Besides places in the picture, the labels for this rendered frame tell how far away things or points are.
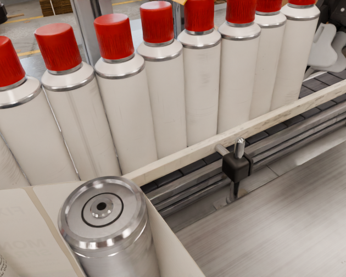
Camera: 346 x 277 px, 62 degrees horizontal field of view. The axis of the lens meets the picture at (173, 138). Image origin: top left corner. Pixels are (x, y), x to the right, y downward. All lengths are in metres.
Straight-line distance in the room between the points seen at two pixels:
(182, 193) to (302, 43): 0.26
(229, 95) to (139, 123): 0.13
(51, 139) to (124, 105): 0.08
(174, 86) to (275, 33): 0.15
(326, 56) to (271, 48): 0.10
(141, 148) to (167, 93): 0.07
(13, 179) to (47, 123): 0.07
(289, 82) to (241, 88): 0.10
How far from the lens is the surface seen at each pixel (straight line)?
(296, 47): 0.44
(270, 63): 0.42
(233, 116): 0.41
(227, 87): 0.38
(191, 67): 0.34
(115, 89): 0.29
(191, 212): 0.41
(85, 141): 0.32
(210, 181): 0.41
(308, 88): 0.60
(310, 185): 0.40
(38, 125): 0.30
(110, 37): 0.28
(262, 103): 0.45
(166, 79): 0.32
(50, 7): 4.65
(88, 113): 0.30
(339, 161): 0.45
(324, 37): 0.49
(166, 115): 0.35
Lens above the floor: 1.17
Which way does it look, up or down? 40 degrees down
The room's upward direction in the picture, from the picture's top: 5 degrees counter-clockwise
